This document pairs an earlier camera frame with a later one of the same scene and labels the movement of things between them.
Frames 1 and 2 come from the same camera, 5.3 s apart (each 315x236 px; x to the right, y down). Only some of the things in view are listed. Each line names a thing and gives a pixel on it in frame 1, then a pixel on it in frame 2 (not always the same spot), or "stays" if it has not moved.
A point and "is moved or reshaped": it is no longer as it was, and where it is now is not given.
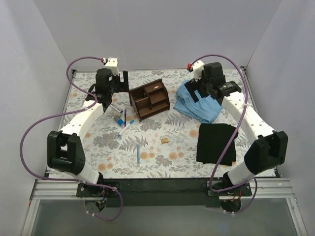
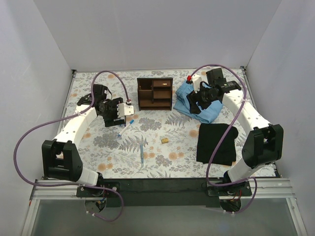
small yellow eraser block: x=165 y=140 stays
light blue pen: x=138 y=153 is moved or reshaped
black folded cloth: x=212 y=139 stays
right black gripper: x=200 y=86 to x=195 y=101
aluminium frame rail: x=64 y=189 stays
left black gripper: x=125 y=81 to x=114 y=118
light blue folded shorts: x=207 y=109 stays
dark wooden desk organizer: x=149 y=99 is moved or reshaped
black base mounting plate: x=163 y=192 stays
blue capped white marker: x=131 y=122 stays
